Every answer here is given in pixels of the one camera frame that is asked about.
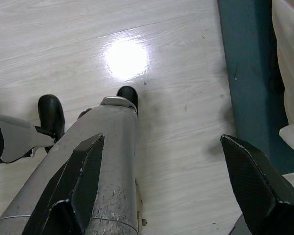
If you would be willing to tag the mattress with cream sheet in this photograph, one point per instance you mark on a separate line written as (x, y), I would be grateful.
(291, 61)

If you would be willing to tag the silver robot left leg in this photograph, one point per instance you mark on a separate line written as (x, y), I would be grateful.
(17, 137)

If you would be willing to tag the silver robot leg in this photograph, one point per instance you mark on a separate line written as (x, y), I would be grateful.
(17, 137)
(117, 147)

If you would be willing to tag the black robot left foot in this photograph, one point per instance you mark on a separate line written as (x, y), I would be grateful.
(50, 112)

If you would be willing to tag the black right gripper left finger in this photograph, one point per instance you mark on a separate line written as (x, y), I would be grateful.
(80, 176)

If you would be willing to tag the black robot foot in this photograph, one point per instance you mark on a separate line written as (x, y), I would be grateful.
(50, 112)
(127, 94)

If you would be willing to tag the black robot right foot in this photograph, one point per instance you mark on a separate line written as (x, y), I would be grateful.
(127, 94)

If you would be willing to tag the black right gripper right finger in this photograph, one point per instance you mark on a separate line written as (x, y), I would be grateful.
(254, 186)

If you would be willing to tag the silver robot right leg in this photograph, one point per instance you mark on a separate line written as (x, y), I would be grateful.
(117, 147)

